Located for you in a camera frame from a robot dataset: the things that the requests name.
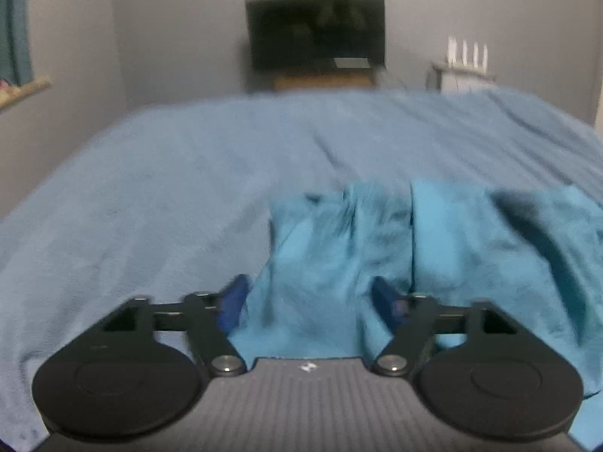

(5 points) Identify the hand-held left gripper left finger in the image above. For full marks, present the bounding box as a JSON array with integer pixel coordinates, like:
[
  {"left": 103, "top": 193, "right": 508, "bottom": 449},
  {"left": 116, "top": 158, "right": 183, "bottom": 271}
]
[{"left": 96, "top": 273, "right": 248, "bottom": 378}]

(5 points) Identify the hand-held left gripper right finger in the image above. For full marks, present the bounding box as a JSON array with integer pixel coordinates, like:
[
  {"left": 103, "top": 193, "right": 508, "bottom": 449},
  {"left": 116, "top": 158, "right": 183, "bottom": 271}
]
[{"left": 371, "top": 277, "right": 520, "bottom": 378}]

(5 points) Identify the teal zip jacket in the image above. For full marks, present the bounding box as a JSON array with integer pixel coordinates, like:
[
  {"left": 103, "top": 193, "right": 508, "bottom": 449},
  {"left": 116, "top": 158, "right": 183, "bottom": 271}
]
[{"left": 228, "top": 179, "right": 603, "bottom": 450}]

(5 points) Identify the blue bed blanket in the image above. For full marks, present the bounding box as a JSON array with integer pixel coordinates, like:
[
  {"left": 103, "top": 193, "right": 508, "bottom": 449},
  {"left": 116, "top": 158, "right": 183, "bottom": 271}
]
[{"left": 0, "top": 87, "right": 603, "bottom": 452}]

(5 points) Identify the wooden monitor stand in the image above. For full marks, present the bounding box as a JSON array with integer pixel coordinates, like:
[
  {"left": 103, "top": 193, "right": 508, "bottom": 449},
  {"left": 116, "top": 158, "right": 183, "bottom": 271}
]
[{"left": 247, "top": 68, "right": 378, "bottom": 93}]

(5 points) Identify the white side cabinet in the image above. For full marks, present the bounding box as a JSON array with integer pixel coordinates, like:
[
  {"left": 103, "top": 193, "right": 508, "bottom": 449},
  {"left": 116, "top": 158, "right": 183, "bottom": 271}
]
[{"left": 428, "top": 61, "right": 496, "bottom": 93}]

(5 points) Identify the white router with antennas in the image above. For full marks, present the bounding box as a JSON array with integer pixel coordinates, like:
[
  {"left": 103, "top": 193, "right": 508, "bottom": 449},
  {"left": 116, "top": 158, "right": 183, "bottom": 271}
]
[{"left": 445, "top": 35, "right": 491, "bottom": 74}]

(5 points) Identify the black flat screen monitor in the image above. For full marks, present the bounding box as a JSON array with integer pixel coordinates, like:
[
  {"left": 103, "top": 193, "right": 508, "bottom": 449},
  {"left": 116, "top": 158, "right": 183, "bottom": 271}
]
[{"left": 245, "top": 0, "right": 387, "bottom": 74}]

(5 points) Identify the wooden window sill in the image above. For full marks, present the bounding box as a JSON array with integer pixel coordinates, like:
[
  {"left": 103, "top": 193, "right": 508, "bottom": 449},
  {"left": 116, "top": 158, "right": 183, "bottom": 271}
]
[{"left": 0, "top": 75, "right": 52, "bottom": 110}]

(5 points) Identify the teal curtain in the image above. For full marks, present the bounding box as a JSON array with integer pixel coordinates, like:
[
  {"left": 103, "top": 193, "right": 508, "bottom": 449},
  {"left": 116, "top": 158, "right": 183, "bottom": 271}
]
[{"left": 0, "top": 0, "right": 37, "bottom": 86}]

